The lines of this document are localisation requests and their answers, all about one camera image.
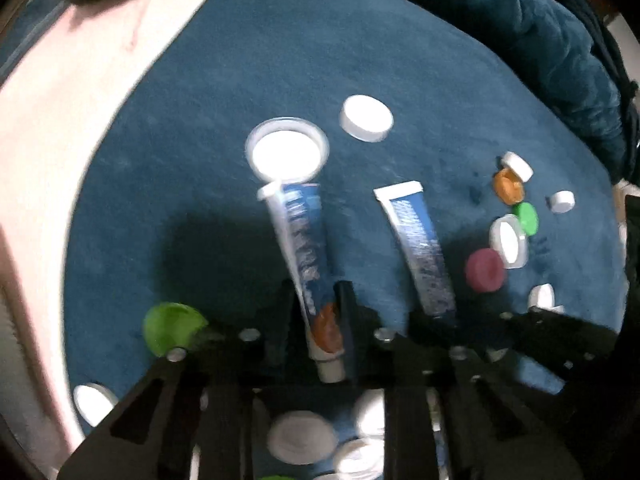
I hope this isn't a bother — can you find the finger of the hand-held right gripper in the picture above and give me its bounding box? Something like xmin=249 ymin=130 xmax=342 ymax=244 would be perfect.
xmin=500 ymin=305 xmax=626 ymax=396

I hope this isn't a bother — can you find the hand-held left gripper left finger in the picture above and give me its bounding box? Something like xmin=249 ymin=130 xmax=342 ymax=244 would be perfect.
xmin=57 ymin=280 xmax=301 ymax=480

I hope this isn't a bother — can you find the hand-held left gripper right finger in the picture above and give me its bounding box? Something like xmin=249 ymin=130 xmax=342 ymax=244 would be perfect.
xmin=335 ymin=282 xmax=583 ymax=480

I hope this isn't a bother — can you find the blue white ointment tube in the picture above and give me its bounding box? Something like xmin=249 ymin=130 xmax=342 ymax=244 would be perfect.
xmin=257 ymin=180 xmax=346 ymax=383
xmin=374 ymin=181 xmax=458 ymax=321

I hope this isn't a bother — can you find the small white bottle cap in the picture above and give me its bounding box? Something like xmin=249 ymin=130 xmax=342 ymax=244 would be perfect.
xmin=528 ymin=284 xmax=556 ymax=311
xmin=501 ymin=151 xmax=534 ymax=182
xmin=547 ymin=191 xmax=576 ymax=213

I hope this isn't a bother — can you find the pink bottle cap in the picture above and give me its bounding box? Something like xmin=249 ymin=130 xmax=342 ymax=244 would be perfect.
xmin=465 ymin=248 xmax=507 ymax=293

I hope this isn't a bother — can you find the large green bottle cap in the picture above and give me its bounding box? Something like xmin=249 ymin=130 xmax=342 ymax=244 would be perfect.
xmin=142 ymin=302 xmax=211 ymax=358

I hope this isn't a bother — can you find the large white plastic lid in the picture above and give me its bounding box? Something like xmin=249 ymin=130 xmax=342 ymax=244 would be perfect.
xmin=267 ymin=410 xmax=338 ymax=466

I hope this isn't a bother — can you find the white ribbed bottle cap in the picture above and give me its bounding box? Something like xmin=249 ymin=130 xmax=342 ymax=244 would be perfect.
xmin=334 ymin=439 xmax=386 ymax=480

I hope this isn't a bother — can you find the orange bottle cap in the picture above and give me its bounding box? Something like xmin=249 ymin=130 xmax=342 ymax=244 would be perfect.
xmin=492 ymin=170 xmax=525 ymax=205

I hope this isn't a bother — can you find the clear round lid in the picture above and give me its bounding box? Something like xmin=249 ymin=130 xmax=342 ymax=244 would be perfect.
xmin=245 ymin=117 xmax=331 ymax=183

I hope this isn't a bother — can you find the flat white bottle cap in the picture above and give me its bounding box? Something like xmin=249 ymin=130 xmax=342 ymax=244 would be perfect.
xmin=340 ymin=95 xmax=394 ymax=142

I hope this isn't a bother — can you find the blue plush mat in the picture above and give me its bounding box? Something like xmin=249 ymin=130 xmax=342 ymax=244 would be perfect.
xmin=62 ymin=0 xmax=631 ymax=480

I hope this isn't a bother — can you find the pink bed sheet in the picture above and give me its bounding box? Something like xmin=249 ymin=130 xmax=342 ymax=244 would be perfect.
xmin=0 ymin=0 xmax=236 ymax=461

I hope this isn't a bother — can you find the dark teal blanket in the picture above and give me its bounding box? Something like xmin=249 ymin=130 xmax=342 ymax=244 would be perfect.
xmin=415 ymin=0 xmax=640 ymax=186

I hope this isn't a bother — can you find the white ring-shaped cap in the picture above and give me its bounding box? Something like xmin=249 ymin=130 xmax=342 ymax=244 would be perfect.
xmin=490 ymin=215 xmax=528 ymax=268

